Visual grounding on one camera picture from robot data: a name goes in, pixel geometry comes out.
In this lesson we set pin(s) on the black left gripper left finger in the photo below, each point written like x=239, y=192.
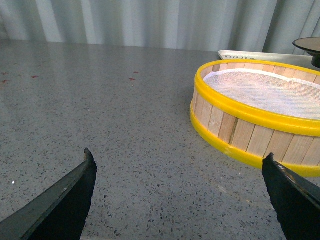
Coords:
x=60, y=212

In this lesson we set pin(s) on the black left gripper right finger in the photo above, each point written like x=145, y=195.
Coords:
x=295, y=200

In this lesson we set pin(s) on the beige plate with black rim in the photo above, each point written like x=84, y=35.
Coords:
x=311, y=45

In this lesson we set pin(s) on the cream bear print tray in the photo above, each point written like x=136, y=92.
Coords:
x=296, y=60

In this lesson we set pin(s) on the yellow rimmed wooden steamer basket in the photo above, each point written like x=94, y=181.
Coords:
x=248, y=134

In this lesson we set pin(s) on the white mesh steamer liner cloth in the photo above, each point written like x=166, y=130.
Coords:
x=268, y=91

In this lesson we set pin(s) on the grey pleated curtain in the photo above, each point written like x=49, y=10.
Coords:
x=268, y=26

